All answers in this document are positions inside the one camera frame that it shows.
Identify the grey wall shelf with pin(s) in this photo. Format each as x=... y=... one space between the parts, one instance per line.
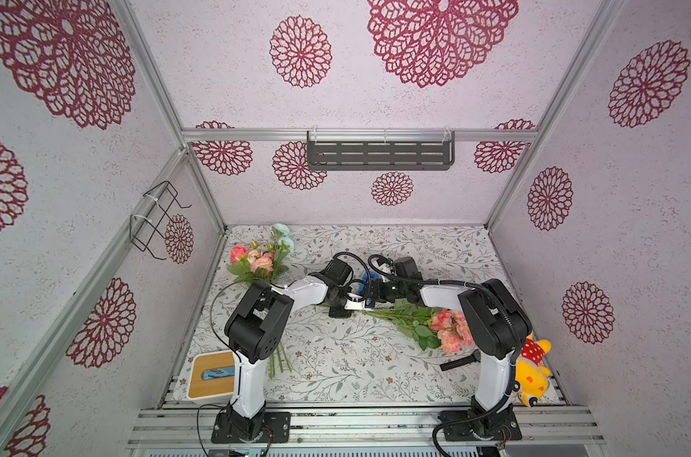
x=384 y=155

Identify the pink rose bouquet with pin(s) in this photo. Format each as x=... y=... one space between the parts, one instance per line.
x=430 y=328

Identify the yellow plush bear toy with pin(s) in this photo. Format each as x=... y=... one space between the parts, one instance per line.
x=532 y=377

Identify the wooden lid tissue box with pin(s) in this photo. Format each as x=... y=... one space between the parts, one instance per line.
x=212 y=378

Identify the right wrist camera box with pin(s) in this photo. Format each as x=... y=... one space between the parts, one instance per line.
x=401 y=269

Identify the black wire wall rack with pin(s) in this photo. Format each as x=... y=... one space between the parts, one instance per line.
x=144 y=228

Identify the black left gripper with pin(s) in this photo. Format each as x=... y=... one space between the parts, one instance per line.
x=345 y=313

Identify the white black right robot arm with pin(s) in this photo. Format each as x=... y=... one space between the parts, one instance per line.
x=497 y=323

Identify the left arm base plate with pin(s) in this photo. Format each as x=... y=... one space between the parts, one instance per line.
x=264 y=428

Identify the mixed pastel flower bouquet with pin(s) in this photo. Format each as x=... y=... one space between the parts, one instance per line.
x=266 y=262

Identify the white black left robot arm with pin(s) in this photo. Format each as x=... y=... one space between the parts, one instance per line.
x=255 y=329

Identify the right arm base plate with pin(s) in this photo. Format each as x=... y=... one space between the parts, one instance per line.
x=502 y=426

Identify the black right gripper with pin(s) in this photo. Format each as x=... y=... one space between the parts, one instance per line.
x=385 y=291

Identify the black round knob tool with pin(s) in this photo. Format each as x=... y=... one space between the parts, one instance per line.
x=472 y=358

